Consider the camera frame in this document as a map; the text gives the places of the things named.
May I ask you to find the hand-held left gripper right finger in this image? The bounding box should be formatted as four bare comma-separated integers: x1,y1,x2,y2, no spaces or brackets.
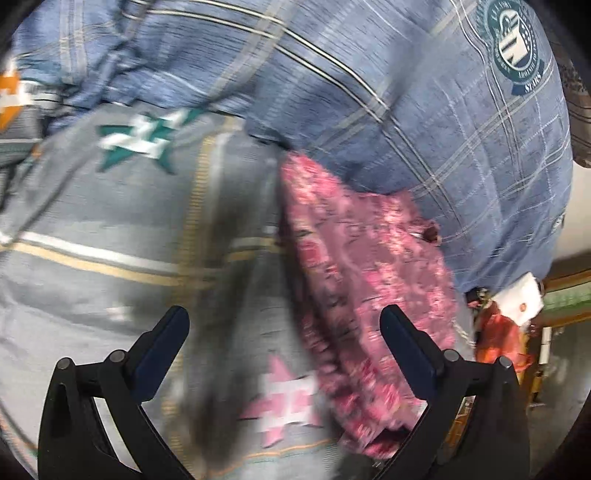
374,305,532,480

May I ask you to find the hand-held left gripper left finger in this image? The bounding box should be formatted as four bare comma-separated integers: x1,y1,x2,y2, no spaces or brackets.
38,306,191,480

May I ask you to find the pink floral shirt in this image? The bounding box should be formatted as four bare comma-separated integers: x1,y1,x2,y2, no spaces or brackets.
277,152,462,460

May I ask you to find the orange red cloth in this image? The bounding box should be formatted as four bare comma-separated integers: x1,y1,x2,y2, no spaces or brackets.
475,302,532,374

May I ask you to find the grey star print bed sheet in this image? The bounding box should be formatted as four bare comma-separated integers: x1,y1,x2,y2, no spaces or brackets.
0,55,476,480

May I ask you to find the blue plaid quilt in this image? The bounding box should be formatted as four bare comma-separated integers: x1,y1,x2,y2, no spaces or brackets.
14,0,575,291

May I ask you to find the brown patterned cloth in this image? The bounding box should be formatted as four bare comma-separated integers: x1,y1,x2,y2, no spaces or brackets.
549,28,591,168

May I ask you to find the wooden bed frame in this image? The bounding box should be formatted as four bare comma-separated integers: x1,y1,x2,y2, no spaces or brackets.
542,258,591,328

